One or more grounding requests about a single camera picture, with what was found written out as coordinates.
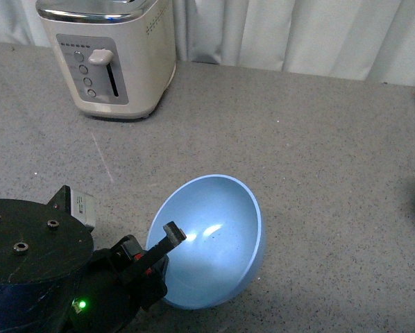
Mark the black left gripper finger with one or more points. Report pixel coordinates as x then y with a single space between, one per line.
173 238

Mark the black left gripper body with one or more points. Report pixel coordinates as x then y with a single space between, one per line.
114 289

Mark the blue bowl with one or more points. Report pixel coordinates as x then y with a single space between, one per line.
225 244

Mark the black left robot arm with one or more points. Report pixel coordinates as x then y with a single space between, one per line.
53 280

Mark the cream two-slot toaster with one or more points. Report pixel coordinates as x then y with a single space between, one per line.
117 57

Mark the white curtain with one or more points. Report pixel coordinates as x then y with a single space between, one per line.
360 40

